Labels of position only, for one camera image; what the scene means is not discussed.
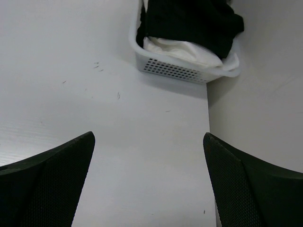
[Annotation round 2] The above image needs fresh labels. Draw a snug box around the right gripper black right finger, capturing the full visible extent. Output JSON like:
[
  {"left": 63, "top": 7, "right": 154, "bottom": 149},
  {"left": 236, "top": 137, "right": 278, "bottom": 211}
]
[{"left": 203, "top": 133, "right": 303, "bottom": 227}]

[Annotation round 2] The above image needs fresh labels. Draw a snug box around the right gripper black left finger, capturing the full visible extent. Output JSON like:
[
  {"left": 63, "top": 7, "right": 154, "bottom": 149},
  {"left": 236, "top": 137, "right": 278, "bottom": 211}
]
[{"left": 0, "top": 131, "right": 95, "bottom": 227}]

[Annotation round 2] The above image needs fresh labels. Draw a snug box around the black pleated skirt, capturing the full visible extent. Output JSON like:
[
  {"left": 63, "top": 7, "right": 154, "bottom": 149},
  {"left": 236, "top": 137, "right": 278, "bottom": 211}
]
[{"left": 136, "top": 0, "right": 244, "bottom": 59}]

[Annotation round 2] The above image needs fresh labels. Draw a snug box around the white skirt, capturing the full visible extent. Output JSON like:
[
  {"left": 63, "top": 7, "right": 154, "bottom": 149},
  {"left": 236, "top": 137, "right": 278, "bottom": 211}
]
[{"left": 143, "top": 37, "right": 240, "bottom": 71}]

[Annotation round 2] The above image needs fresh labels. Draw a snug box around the white perforated plastic basket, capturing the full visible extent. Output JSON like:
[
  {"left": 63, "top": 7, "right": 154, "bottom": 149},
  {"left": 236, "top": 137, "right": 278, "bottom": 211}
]
[{"left": 129, "top": 0, "right": 241, "bottom": 84}]

